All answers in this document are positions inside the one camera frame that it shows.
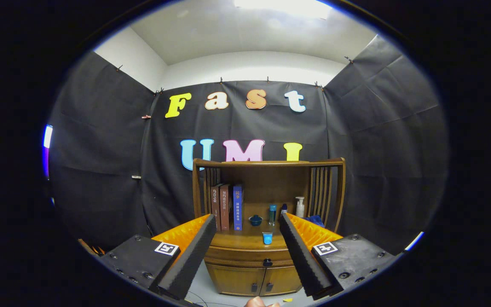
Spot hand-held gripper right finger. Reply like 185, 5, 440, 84
279, 212, 401, 299

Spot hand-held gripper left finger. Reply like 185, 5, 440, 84
94, 213, 217, 301

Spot wooden cabinet door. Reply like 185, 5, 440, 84
205, 262, 267, 297
260, 264, 303, 295

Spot wooden countertop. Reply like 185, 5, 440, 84
210, 215, 289, 250

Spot wooden cabinet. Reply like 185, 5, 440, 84
192, 158, 347, 297

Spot dark brown book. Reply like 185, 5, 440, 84
210, 184, 222, 231

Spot reddish brown book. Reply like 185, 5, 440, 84
220, 184, 231, 231

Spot blue book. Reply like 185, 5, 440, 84
233, 185, 243, 231

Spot black backdrop cloth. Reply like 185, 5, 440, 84
47, 34, 450, 256

